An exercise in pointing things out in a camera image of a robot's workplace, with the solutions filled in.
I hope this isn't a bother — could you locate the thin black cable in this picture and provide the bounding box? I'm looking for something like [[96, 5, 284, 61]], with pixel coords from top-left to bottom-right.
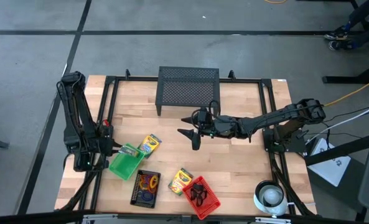
[[322, 105, 369, 139]]

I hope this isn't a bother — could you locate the black desk frame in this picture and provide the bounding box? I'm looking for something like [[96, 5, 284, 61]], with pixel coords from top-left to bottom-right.
[[304, 130, 369, 167], [296, 0, 369, 85]]

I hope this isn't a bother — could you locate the green plastic basket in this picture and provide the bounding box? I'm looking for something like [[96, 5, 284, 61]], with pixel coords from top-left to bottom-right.
[[108, 142, 146, 181]]

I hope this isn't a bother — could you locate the black plastic basket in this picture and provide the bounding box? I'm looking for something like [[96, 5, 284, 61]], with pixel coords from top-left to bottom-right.
[[129, 169, 162, 208]]

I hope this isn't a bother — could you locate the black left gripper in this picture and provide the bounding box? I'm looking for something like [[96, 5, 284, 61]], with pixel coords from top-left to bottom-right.
[[95, 138, 123, 156]]

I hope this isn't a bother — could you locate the white cable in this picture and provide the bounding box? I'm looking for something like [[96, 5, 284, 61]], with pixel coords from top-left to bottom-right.
[[305, 101, 369, 146]]

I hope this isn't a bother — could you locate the black aluminium table frame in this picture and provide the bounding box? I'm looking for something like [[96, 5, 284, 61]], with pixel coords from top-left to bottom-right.
[[55, 68, 317, 218]]

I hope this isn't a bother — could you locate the black horizontal beam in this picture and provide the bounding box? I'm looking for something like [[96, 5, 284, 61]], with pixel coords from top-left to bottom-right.
[[0, 208, 369, 224]]

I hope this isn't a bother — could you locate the person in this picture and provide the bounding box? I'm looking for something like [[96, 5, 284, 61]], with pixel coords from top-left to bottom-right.
[[323, 0, 369, 52]]

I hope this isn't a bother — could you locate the red plastic basket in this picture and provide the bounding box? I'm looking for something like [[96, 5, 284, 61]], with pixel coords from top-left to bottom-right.
[[182, 175, 222, 220]]

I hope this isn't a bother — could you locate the black perforated metal shelf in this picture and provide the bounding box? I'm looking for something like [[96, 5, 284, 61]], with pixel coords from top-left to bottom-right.
[[155, 65, 221, 117]]

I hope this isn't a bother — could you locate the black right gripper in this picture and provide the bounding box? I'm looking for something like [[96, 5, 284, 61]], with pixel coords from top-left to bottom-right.
[[177, 107, 240, 151]]

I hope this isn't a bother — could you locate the white box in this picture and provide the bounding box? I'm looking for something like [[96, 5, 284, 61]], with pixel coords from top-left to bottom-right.
[[307, 138, 352, 187]]

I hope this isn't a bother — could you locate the purple coil wristband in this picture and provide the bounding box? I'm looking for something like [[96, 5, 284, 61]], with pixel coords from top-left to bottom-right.
[[140, 190, 156, 202]]

